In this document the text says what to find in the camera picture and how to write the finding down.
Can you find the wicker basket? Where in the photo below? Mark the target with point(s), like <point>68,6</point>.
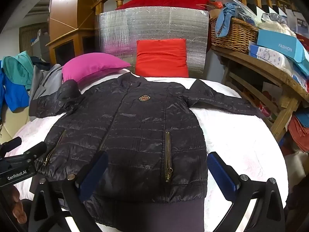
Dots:
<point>236,37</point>

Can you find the blue cardboard box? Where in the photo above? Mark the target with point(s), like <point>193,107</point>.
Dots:
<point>277,44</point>

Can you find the beige sofa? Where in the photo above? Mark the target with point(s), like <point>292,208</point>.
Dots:
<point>9,130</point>

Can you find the red pillow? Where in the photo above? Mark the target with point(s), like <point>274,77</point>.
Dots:
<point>161,55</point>

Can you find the coral cloth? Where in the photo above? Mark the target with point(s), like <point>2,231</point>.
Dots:
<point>299,133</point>

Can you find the white plastic bag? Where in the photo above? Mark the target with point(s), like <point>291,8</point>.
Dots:
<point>276,27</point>

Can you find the pink pillow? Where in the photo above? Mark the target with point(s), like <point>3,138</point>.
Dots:
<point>91,65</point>

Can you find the silver insulation mat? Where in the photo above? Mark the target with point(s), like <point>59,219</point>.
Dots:
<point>149,24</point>

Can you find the white printed packet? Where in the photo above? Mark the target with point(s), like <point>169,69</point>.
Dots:
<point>272,57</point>

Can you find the blue garment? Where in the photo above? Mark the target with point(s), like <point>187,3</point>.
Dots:
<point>14,94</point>

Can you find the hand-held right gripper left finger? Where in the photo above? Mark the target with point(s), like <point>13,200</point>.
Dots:
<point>94,174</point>

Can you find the grey garment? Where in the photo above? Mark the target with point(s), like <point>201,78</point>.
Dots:
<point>44,82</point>

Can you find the wooden cabinet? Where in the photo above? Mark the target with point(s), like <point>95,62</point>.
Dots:
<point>67,12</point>

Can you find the person's left hand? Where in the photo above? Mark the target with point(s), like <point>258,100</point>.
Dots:
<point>18,207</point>

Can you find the wooden shelf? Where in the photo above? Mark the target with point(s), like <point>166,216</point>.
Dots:
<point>265,75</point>

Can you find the black puffer jacket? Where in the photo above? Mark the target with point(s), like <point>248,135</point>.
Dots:
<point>140,130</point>

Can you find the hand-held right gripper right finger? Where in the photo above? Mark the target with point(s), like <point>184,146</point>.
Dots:
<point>221,176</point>

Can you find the white embossed blanket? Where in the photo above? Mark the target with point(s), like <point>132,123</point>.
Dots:
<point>236,140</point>

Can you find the light blue cloth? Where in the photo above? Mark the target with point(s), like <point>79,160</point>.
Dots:
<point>225,17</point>

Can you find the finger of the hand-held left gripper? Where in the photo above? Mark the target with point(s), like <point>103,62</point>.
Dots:
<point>10,144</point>
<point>31,153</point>

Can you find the teal garment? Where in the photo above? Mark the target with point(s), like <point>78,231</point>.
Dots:
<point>18,67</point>

